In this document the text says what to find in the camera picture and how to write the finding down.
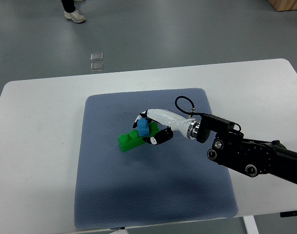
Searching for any white table leg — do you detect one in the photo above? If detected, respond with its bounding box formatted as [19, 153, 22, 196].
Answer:
[242, 215, 259, 234]

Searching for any black cable loop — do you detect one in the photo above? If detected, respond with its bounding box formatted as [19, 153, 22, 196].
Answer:
[175, 96, 203, 115]

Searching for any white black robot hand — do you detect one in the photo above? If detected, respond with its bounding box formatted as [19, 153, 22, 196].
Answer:
[133, 109, 199, 145]

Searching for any blue-grey foam mat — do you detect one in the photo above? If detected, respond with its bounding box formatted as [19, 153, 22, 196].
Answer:
[74, 88, 238, 229]

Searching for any person in black clothes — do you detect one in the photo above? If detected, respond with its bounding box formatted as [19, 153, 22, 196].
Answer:
[61, 0, 76, 13]

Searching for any small blue block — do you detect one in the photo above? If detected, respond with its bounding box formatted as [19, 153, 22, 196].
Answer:
[137, 118, 149, 137]

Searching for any right beige sneaker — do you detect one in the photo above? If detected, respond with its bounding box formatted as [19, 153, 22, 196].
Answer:
[64, 10, 86, 23]

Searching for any black table control panel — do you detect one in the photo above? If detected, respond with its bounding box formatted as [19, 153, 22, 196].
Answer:
[280, 211, 297, 218]

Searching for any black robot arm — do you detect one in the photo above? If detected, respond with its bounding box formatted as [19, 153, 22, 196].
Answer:
[189, 113, 297, 184]

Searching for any long green block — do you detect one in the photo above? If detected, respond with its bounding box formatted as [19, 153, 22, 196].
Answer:
[118, 122, 160, 152]

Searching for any wooden box corner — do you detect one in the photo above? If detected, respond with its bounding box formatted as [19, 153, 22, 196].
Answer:
[268, 0, 297, 12]

